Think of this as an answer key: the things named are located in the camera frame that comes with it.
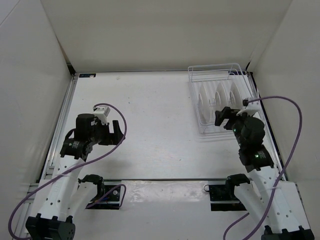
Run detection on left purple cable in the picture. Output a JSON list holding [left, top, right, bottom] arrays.
[[8, 102, 128, 238]]

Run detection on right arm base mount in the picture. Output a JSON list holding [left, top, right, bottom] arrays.
[[203, 178, 247, 212]]

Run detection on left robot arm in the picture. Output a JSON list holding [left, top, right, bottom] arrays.
[[25, 113, 125, 240]]

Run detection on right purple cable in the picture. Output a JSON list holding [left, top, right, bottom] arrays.
[[222, 96, 303, 240]]

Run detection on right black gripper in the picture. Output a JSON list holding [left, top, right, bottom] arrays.
[[214, 107, 252, 148]]

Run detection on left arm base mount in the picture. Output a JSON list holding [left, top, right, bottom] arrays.
[[86, 181, 127, 210]]

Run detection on purple cable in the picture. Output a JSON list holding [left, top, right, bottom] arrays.
[[222, 96, 303, 240], [8, 102, 128, 238]]

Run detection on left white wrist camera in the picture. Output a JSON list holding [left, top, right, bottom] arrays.
[[93, 105, 110, 125]]

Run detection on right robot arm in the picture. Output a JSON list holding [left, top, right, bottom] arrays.
[[214, 106, 315, 240]]

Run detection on white wire dish rack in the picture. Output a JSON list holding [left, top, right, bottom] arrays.
[[187, 63, 257, 136]]

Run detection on green rimmed plate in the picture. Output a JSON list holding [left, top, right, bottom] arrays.
[[198, 83, 213, 124], [215, 82, 229, 111]]

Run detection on blue table sticker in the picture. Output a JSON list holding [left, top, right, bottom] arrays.
[[78, 73, 97, 78]]

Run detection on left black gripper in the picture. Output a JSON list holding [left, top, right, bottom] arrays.
[[88, 120, 125, 146]]

